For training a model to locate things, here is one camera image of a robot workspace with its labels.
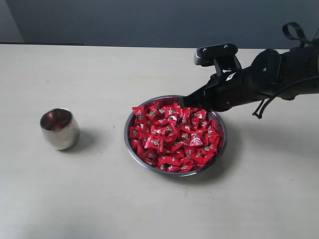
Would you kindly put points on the steel bowl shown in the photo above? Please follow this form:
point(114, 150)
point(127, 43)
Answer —
point(221, 142)

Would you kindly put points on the pile of red wrapped candies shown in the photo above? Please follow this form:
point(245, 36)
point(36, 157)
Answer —
point(174, 142)

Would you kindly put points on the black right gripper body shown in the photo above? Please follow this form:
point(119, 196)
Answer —
point(228, 90)

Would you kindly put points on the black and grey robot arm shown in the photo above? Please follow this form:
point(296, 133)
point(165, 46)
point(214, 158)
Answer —
point(271, 74)

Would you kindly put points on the stainless steel cup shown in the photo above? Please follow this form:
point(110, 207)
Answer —
point(64, 138)

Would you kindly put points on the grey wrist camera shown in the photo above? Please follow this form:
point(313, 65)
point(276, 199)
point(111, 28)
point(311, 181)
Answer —
point(222, 57)

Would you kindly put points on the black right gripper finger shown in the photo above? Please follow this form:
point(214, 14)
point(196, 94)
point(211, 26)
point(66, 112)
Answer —
point(207, 105)
point(198, 95)

